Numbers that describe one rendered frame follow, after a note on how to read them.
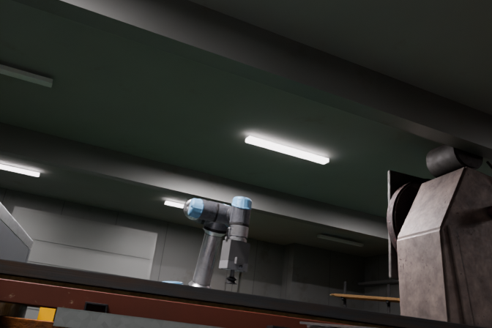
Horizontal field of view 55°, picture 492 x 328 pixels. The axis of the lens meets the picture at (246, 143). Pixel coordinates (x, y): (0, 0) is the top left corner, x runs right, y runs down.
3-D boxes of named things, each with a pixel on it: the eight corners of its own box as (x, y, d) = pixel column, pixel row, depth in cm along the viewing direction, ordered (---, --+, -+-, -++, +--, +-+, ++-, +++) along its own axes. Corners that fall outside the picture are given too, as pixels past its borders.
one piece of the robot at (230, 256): (235, 228, 168) (228, 274, 163) (255, 233, 172) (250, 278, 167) (222, 230, 176) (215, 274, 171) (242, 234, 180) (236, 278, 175)
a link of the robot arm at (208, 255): (176, 306, 229) (204, 198, 229) (206, 311, 231) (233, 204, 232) (178, 315, 217) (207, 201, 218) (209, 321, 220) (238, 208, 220)
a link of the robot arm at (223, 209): (215, 206, 192) (221, 200, 182) (241, 211, 194) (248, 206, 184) (211, 224, 189) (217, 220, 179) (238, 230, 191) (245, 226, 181)
